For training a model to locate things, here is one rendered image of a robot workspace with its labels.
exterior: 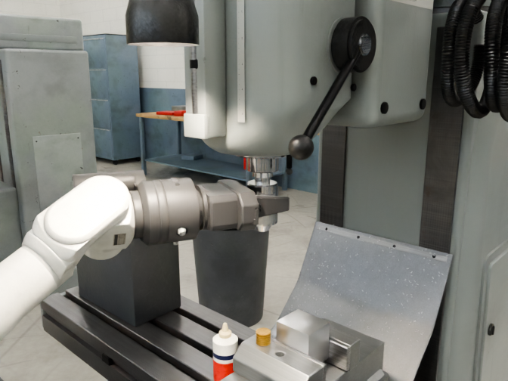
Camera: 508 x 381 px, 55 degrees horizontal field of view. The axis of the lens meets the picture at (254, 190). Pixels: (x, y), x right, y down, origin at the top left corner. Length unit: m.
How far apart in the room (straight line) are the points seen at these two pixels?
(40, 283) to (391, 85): 0.54
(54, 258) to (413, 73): 0.58
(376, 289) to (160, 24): 0.73
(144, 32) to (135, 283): 0.61
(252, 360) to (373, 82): 0.43
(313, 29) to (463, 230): 0.53
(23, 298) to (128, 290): 0.43
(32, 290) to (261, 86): 0.35
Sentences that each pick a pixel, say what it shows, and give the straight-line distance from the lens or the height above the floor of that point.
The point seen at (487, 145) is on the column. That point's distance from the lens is 0.99.
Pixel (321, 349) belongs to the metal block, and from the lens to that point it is 0.75.
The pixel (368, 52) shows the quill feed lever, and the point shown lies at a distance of 0.67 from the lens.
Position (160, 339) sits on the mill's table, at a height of 0.92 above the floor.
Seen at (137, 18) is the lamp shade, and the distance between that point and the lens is 0.49.
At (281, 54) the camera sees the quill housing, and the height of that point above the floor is 1.44.
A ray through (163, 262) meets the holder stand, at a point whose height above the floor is 1.04.
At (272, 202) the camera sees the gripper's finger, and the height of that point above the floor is 1.24.
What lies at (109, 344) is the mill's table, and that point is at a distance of 0.99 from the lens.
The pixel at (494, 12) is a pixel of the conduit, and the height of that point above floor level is 1.50.
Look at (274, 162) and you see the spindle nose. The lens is 0.70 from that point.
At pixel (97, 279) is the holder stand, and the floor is 0.99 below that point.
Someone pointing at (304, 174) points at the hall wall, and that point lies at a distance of 6.00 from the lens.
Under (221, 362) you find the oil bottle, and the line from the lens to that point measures 0.81.
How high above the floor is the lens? 1.42
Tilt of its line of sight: 14 degrees down
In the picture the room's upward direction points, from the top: straight up
